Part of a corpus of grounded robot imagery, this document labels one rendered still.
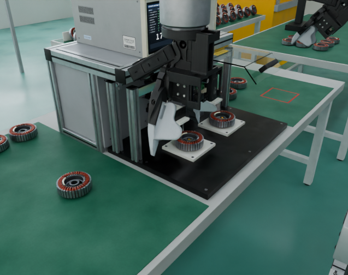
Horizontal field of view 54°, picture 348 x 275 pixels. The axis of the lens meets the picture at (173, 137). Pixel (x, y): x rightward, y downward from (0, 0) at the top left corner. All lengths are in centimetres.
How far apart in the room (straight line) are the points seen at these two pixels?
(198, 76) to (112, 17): 81
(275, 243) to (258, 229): 13
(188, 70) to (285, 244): 166
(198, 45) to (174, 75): 6
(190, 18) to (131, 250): 65
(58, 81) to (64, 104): 10
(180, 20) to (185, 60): 7
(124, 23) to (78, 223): 68
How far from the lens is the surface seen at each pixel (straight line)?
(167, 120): 54
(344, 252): 79
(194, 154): 127
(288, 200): 240
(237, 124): 151
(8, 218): 115
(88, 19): 140
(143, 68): 59
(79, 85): 134
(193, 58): 52
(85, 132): 143
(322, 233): 223
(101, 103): 127
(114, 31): 130
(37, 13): 831
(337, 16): 117
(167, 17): 51
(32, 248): 103
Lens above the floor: 146
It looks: 29 degrees down
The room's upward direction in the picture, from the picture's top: straight up
